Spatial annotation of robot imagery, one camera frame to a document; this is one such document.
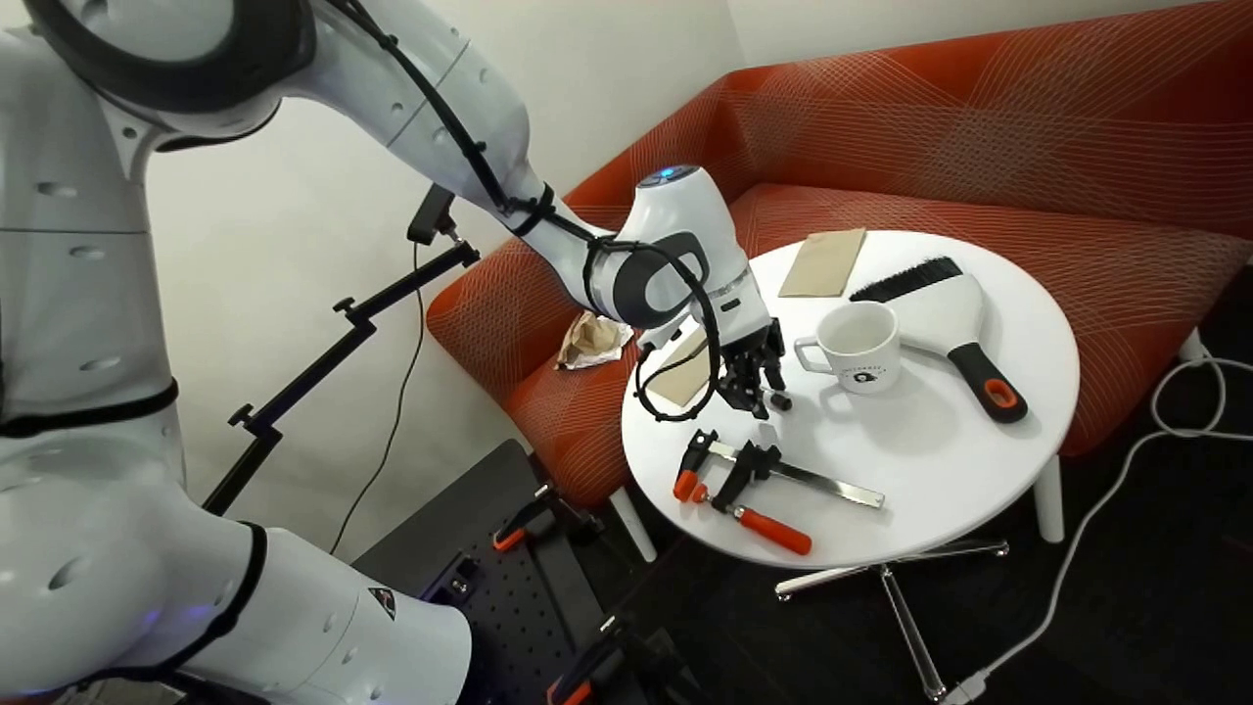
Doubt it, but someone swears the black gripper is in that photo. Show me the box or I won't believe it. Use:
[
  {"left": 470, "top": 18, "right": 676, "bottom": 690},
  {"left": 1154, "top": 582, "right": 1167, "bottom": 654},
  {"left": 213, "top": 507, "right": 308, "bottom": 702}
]
[{"left": 715, "top": 321, "right": 791, "bottom": 416}]

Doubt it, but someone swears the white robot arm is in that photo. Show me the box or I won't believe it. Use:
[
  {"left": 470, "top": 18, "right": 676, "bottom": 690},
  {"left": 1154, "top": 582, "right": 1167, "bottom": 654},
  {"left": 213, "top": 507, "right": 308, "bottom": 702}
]
[{"left": 0, "top": 0, "right": 784, "bottom": 705}]

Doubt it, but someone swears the white mug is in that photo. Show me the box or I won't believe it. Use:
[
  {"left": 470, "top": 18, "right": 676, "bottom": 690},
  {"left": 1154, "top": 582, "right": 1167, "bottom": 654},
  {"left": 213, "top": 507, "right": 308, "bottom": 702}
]
[{"left": 791, "top": 301, "right": 900, "bottom": 395}]

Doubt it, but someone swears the tan cardboard square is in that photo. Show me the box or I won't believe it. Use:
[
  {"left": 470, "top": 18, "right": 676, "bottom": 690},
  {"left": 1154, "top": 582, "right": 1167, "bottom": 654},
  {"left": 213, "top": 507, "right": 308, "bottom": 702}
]
[{"left": 778, "top": 228, "right": 865, "bottom": 299}]

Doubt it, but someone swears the white round table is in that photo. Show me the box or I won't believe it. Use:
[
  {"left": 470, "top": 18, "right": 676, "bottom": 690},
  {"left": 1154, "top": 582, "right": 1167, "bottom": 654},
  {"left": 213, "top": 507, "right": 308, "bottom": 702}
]
[{"left": 622, "top": 232, "right": 1080, "bottom": 573}]

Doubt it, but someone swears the crumpled wrapper on sofa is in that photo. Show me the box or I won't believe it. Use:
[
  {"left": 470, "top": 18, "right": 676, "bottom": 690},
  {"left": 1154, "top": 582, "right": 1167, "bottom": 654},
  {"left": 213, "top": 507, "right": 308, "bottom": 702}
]
[{"left": 557, "top": 314, "right": 630, "bottom": 370}]

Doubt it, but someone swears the black flat rectangular bar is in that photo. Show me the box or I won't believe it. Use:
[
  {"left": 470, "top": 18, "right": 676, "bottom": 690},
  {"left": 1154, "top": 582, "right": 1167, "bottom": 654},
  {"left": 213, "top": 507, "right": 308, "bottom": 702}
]
[{"left": 851, "top": 254, "right": 963, "bottom": 301}]

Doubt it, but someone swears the black orange clamp on board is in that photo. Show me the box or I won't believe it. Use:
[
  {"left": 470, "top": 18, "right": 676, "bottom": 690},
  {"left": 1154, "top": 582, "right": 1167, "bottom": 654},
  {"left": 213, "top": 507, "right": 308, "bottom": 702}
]
[{"left": 491, "top": 483, "right": 571, "bottom": 551}]

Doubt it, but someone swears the white table leg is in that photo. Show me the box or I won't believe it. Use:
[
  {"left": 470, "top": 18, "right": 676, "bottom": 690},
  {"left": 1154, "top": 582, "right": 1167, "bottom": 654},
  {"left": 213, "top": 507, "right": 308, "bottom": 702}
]
[{"left": 1032, "top": 455, "right": 1065, "bottom": 544}]

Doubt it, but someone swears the black perforated mounting board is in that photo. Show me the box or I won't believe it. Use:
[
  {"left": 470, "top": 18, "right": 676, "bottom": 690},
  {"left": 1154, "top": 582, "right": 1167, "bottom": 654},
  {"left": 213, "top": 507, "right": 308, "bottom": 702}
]
[{"left": 355, "top": 442, "right": 699, "bottom": 705}]

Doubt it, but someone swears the red orange sofa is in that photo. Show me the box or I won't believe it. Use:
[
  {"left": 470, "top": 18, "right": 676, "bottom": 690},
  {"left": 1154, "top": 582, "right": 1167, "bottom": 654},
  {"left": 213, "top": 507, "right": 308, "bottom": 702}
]
[{"left": 423, "top": 0, "right": 1253, "bottom": 518}]

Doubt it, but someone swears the orange handled bar clamp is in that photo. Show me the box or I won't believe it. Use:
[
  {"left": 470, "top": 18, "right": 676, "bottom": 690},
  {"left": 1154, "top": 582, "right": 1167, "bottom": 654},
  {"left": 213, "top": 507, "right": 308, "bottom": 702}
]
[{"left": 668, "top": 429, "right": 885, "bottom": 556}]

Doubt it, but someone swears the white scraper with black handle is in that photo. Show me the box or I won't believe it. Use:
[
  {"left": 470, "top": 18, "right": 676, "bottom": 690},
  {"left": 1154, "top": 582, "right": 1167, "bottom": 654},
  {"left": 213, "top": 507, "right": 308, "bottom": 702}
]
[{"left": 895, "top": 262, "right": 1027, "bottom": 424}]

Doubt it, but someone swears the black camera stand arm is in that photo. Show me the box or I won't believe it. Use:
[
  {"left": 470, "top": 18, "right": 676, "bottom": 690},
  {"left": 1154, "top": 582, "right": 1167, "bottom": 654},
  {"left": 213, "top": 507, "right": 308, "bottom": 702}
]
[{"left": 203, "top": 241, "right": 477, "bottom": 511}]

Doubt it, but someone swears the white cable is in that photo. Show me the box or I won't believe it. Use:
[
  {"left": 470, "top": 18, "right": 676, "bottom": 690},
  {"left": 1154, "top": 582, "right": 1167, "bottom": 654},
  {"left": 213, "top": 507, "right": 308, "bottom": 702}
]
[{"left": 938, "top": 348, "right": 1253, "bottom": 705}]

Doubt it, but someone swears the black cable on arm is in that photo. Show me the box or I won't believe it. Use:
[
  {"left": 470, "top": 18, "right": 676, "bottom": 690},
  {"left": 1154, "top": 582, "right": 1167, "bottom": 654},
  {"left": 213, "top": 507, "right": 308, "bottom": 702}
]
[{"left": 323, "top": 0, "right": 728, "bottom": 428}]

